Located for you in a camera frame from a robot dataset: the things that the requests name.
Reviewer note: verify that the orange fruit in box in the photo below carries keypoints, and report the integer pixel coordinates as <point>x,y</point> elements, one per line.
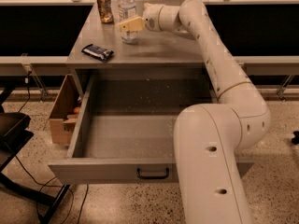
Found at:
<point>76,110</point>

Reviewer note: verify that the dark blue snack packet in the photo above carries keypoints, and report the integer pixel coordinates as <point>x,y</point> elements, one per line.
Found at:
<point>97,52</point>

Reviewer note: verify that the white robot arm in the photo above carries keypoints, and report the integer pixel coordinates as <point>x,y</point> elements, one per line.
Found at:
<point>206,136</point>

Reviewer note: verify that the grey cabinet counter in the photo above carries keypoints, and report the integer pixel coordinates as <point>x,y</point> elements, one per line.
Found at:
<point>154,49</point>

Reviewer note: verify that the grey open top drawer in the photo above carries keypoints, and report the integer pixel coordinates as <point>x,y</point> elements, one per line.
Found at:
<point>127,121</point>

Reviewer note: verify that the black drawer handle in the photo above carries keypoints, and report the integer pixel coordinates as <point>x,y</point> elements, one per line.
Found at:
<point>152,175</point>

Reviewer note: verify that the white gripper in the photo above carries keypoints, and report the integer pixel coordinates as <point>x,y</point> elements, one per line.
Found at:
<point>150,18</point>

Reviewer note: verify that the grey wall rail shelf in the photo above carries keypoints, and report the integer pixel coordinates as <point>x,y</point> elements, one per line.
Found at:
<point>42,65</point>

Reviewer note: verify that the brown drink can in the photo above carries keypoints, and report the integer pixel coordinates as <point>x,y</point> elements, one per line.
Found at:
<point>105,11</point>

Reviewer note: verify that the brown cardboard box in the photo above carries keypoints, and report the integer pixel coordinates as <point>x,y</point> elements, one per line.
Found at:
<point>62,111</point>

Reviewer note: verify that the clear plastic water bottle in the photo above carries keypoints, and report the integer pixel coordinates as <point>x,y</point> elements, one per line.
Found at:
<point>126,10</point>

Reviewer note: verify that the black chair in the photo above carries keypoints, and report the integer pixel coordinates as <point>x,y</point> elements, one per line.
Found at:
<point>13,137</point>

